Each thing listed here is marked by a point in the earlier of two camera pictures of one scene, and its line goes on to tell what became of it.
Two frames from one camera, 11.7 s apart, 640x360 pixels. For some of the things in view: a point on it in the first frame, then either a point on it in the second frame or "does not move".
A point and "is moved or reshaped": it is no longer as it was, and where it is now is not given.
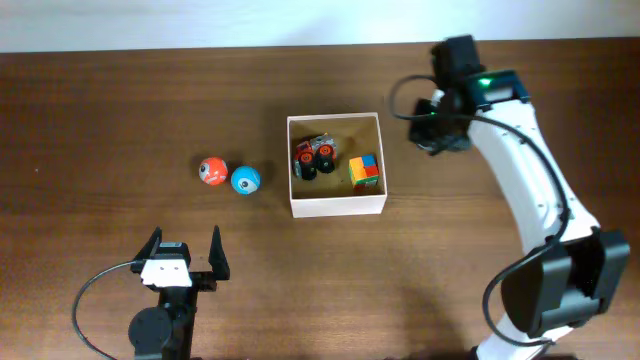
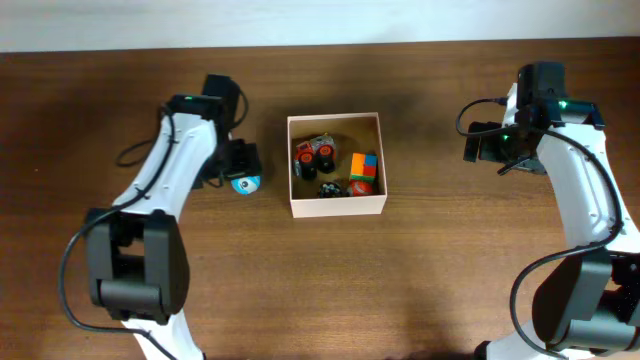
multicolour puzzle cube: (364, 171) does not move
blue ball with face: (245, 179) does not move
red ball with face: (213, 171) is moved or reshaped
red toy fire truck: (315, 155) does not move
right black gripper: (423, 131) -> (480, 141)
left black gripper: (208, 280) -> (251, 164)
